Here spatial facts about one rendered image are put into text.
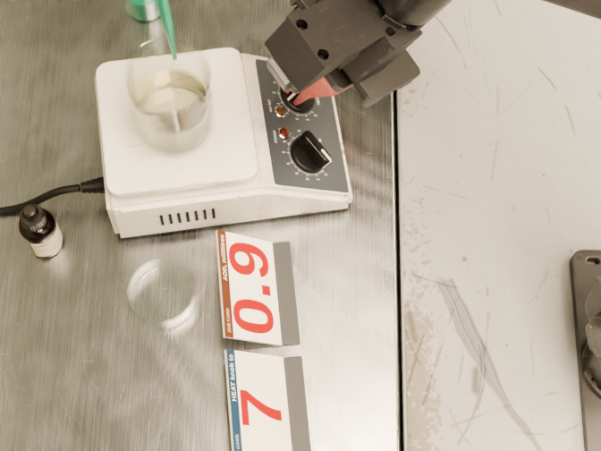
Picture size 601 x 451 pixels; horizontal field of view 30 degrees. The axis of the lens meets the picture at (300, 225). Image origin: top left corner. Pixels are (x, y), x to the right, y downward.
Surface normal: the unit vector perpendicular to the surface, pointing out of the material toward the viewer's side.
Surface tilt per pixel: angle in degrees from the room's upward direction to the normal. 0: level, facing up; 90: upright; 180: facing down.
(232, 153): 0
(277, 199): 90
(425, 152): 0
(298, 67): 65
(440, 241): 0
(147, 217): 90
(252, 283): 40
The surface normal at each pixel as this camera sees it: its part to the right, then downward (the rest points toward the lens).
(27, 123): 0.03, -0.38
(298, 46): -0.64, 0.42
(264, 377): 0.66, -0.34
